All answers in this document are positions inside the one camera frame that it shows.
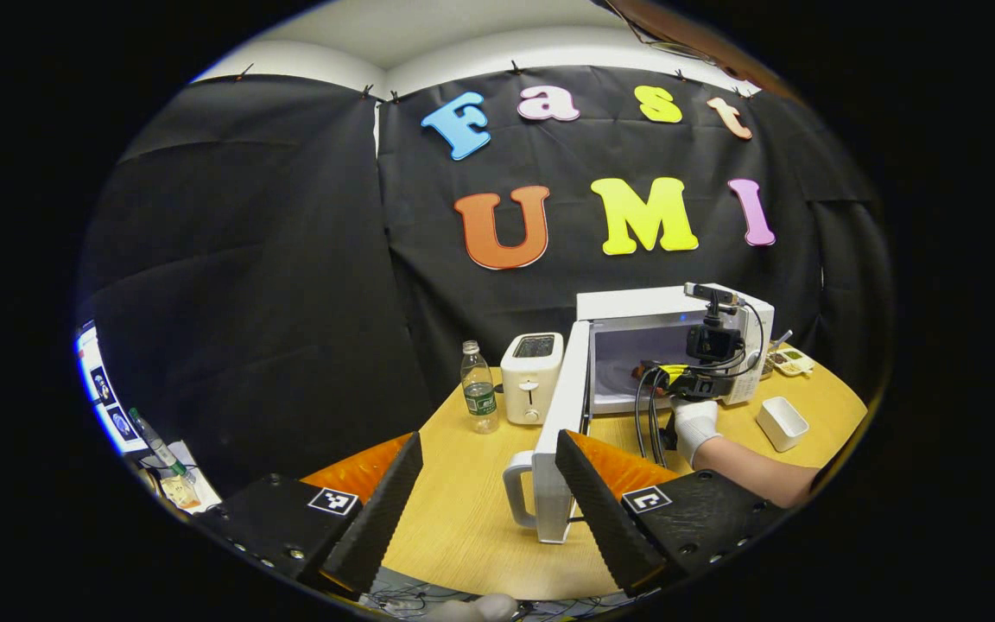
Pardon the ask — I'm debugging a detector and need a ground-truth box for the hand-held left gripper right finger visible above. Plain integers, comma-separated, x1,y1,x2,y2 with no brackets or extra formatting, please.
555,429,796,599

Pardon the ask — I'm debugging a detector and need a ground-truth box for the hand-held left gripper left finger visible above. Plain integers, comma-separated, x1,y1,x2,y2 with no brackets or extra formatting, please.
195,431,424,597

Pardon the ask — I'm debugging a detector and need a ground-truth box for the white microwave oven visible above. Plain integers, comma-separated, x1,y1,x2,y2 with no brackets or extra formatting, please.
502,283,776,545

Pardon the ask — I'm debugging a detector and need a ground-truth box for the white divided dish with beans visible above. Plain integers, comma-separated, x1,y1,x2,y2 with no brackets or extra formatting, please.
770,346,816,378

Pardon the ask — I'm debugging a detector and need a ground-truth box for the small white rectangular tray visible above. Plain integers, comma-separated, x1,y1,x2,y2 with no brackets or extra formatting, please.
756,396,810,454

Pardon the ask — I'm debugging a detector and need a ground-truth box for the white toaster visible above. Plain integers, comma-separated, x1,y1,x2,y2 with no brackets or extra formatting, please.
500,333,565,426

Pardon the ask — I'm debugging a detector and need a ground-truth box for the clear plastic water bottle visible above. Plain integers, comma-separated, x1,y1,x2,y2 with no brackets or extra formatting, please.
460,340,501,435

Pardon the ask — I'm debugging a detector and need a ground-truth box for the cluttered white side table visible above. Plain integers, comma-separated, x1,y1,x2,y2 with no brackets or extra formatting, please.
122,436,224,517

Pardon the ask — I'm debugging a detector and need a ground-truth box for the green marker pen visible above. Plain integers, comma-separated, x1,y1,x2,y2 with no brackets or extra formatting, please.
128,408,189,478

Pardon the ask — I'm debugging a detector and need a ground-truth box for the black backdrop cloth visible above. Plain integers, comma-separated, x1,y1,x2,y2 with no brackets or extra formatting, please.
76,65,894,498

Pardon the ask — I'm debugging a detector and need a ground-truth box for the brown blurred object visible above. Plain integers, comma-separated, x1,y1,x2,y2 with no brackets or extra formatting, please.
605,0,809,105

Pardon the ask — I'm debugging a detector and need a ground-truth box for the white blue-edged board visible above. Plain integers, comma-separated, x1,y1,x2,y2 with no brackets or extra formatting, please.
74,321,149,454

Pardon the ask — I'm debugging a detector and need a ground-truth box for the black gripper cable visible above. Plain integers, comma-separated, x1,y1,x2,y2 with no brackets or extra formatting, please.
633,366,678,467

